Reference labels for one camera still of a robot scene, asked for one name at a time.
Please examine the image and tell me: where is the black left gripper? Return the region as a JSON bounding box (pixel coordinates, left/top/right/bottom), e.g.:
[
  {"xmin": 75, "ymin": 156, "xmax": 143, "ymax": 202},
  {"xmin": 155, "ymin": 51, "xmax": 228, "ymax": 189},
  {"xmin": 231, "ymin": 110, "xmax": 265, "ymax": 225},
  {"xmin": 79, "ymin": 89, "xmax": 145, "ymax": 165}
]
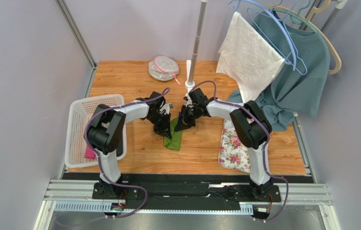
[{"xmin": 147, "ymin": 112, "xmax": 171, "ymax": 140}]

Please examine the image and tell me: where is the green paper napkin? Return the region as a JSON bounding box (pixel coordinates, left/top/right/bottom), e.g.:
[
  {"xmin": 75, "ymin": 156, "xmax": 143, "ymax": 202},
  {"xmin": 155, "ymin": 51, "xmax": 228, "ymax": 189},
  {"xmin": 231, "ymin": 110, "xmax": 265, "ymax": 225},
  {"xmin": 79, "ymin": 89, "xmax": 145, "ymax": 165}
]
[{"xmin": 163, "ymin": 117, "xmax": 182, "ymax": 151}]

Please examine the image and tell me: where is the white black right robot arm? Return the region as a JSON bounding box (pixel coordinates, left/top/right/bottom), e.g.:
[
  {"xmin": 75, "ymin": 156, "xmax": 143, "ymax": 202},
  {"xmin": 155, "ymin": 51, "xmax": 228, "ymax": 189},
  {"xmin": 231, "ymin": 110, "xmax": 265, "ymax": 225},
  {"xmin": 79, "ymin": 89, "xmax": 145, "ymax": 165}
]
[{"xmin": 174, "ymin": 88, "xmax": 273, "ymax": 199}]

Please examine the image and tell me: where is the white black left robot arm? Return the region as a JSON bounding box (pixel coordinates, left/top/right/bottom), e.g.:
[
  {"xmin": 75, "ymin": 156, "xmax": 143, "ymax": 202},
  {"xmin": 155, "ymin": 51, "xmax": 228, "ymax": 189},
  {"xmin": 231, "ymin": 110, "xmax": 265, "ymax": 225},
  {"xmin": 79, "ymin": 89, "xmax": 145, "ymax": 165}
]
[{"xmin": 84, "ymin": 88, "xmax": 172, "ymax": 198}]

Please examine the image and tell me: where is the pink napkin in basket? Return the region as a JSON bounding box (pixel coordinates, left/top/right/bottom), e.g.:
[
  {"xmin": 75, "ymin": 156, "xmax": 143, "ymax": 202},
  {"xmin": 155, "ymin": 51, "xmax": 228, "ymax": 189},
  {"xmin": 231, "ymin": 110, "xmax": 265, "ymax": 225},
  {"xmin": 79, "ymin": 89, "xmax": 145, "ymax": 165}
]
[{"xmin": 84, "ymin": 146, "xmax": 96, "ymax": 160}]

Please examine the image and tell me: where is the grey pole with white base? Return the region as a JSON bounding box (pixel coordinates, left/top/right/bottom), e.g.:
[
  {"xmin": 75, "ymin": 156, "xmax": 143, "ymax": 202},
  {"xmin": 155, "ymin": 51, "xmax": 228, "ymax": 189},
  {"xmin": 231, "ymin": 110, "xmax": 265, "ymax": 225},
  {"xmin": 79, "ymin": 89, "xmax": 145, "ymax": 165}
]
[{"xmin": 184, "ymin": 0, "xmax": 208, "ymax": 103}]

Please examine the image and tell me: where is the floral pattern tray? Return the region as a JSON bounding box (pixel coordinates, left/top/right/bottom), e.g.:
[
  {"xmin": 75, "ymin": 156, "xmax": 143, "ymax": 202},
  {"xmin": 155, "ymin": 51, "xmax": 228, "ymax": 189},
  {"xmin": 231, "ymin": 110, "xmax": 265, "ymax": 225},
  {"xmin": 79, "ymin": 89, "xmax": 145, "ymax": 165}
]
[{"xmin": 218, "ymin": 119, "xmax": 250, "ymax": 173}]

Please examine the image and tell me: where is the white mesh laundry bag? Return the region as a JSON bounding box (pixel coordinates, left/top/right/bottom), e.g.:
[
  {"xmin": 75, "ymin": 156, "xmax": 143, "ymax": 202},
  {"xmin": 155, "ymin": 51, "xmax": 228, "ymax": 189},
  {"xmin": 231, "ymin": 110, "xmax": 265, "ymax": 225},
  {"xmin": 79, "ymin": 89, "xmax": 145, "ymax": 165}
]
[{"xmin": 148, "ymin": 55, "xmax": 180, "ymax": 85}]

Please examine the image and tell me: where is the white plastic basket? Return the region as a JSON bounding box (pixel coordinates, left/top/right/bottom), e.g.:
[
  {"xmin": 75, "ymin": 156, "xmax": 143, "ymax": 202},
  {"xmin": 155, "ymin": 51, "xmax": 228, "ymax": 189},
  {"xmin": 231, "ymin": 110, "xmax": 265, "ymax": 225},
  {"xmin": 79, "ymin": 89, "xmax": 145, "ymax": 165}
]
[{"xmin": 64, "ymin": 94, "xmax": 124, "ymax": 168}]

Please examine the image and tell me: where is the white towel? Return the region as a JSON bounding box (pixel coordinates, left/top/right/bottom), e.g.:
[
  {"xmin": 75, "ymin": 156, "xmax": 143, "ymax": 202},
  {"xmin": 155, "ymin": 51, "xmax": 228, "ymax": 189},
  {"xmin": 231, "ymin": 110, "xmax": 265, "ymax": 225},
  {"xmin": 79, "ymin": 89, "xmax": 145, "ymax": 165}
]
[{"xmin": 216, "ymin": 12, "xmax": 285, "ymax": 102}]

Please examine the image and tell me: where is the teal t-shirt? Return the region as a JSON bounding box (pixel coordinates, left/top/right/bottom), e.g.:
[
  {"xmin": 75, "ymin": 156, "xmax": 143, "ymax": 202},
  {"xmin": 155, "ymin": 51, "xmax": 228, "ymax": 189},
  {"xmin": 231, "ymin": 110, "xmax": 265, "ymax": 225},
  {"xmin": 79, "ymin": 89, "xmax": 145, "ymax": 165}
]
[{"xmin": 216, "ymin": 11, "xmax": 330, "ymax": 131}]

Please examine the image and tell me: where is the green hanger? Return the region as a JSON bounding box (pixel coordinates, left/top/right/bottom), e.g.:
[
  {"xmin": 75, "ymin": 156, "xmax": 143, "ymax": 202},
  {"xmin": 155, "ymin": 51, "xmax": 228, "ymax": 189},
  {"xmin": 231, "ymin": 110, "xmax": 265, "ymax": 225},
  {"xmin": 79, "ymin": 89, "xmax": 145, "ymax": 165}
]
[{"xmin": 269, "ymin": 0, "xmax": 319, "ymax": 33}]

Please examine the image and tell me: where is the wooden hanger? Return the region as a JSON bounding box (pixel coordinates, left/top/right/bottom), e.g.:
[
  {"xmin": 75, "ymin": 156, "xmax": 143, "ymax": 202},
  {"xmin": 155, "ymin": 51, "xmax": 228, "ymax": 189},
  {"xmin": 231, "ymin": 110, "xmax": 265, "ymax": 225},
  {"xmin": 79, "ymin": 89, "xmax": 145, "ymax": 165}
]
[{"xmin": 268, "ymin": 0, "xmax": 342, "ymax": 75}]

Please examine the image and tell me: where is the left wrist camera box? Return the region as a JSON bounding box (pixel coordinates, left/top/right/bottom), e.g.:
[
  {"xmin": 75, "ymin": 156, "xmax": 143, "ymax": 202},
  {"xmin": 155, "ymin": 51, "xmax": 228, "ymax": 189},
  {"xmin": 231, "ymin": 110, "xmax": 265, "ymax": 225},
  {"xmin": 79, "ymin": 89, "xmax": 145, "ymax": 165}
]
[{"xmin": 160, "ymin": 103, "xmax": 173, "ymax": 114}]

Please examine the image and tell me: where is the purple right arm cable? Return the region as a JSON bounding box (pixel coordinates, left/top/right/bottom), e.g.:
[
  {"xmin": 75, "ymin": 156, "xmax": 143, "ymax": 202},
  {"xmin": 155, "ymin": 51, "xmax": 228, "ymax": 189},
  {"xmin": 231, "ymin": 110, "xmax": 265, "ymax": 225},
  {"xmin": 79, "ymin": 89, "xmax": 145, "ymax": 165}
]
[{"xmin": 191, "ymin": 80, "xmax": 290, "ymax": 223}]

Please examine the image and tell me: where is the blue wire hanger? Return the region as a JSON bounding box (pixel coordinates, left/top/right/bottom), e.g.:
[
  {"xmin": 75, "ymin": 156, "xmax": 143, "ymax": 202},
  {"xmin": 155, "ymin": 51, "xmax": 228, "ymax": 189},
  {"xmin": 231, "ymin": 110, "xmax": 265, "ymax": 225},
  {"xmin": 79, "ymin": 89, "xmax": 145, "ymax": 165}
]
[{"xmin": 228, "ymin": 0, "xmax": 308, "ymax": 75}]

